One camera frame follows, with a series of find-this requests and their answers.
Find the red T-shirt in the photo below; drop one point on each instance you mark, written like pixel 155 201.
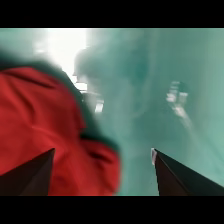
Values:
pixel 40 120

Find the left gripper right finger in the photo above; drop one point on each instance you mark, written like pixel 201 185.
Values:
pixel 181 180

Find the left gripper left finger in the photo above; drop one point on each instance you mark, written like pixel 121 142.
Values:
pixel 31 178

